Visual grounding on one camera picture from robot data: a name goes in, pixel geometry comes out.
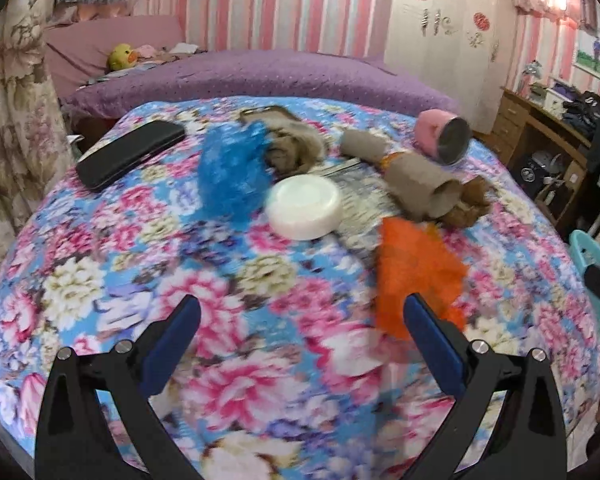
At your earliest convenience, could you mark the white round bowl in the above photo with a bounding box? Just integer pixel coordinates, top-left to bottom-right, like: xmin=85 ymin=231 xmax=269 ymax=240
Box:
xmin=266 ymin=175 xmax=342 ymax=241

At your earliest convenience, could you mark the teal plastic basket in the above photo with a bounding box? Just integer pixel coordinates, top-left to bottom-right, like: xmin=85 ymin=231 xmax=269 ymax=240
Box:
xmin=569 ymin=230 xmax=600 ymax=281

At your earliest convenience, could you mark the blue plastic bag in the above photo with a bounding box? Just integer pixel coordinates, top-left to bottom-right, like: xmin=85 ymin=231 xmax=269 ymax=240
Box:
xmin=200 ymin=122 xmax=273 ymax=221

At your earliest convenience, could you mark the floral blanket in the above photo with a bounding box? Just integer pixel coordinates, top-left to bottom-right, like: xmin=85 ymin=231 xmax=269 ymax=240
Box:
xmin=0 ymin=96 xmax=600 ymax=480

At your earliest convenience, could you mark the desk lamp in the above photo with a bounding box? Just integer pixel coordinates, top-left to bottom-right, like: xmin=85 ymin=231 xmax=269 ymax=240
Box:
xmin=522 ymin=60 xmax=543 ymax=91

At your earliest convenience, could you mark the white wardrobe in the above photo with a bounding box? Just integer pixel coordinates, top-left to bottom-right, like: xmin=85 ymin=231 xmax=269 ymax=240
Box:
xmin=384 ymin=0 xmax=518 ymax=133

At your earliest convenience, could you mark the long cardboard tube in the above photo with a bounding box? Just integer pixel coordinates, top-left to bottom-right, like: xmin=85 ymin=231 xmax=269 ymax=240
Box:
xmin=384 ymin=155 xmax=463 ymax=221

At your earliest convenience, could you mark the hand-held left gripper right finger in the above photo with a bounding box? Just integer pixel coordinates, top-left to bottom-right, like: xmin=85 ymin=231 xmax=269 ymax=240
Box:
xmin=402 ymin=292 xmax=568 ymax=480

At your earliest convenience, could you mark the wooden desk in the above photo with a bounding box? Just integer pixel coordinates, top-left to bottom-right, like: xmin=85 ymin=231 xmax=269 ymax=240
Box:
xmin=490 ymin=87 xmax=598 ymax=233

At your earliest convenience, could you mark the black smartphone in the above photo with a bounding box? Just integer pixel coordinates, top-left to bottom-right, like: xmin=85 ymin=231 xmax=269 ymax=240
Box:
xmin=76 ymin=120 xmax=187 ymax=192

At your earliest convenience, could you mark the grey printed packet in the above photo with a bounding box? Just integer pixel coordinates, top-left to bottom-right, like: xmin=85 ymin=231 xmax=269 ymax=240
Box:
xmin=325 ymin=157 xmax=398 ymax=241

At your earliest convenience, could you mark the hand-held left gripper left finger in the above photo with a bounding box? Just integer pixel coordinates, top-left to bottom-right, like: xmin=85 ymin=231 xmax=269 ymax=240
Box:
xmin=34 ymin=294 xmax=203 ymax=480

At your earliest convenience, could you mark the floral curtain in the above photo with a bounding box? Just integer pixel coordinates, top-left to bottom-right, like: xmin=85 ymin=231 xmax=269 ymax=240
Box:
xmin=0 ymin=0 xmax=76 ymax=286

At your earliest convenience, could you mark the pink metal-lined cup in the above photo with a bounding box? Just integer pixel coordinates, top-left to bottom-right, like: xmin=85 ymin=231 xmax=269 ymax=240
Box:
xmin=414 ymin=110 xmax=472 ymax=166

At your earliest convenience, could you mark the purple bedspread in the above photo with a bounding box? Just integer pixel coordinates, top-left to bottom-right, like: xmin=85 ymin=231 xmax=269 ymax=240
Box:
xmin=62 ymin=50 xmax=463 ymax=126

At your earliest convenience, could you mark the short cardboard tube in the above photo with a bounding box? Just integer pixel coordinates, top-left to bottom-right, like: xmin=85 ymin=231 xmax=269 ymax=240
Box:
xmin=341 ymin=130 xmax=393 ymax=166

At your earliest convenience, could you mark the orange plastic bag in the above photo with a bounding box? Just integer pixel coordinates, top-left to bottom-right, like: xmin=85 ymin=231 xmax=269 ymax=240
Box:
xmin=375 ymin=217 xmax=468 ymax=341

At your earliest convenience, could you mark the wall poster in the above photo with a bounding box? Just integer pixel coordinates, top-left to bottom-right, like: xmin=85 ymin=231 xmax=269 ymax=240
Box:
xmin=572 ymin=30 xmax=600 ymax=83

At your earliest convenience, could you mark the pile of dark clothes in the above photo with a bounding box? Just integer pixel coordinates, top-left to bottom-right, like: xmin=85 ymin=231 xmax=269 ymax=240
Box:
xmin=550 ymin=82 xmax=600 ymax=136

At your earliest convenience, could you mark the brown fuzzy cloth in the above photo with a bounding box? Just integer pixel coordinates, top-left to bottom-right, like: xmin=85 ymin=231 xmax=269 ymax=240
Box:
xmin=440 ymin=177 xmax=493 ymax=228

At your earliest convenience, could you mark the yellow duck plush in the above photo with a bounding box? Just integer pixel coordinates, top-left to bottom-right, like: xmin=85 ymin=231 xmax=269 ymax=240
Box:
xmin=107 ymin=43 xmax=141 ymax=72

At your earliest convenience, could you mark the beige fuzzy sock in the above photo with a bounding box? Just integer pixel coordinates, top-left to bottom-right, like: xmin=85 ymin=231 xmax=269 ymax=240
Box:
xmin=240 ymin=105 xmax=328 ymax=178

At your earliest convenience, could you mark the small white fan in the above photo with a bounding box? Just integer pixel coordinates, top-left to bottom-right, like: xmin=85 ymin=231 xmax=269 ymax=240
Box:
xmin=522 ymin=152 xmax=563 ymax=186

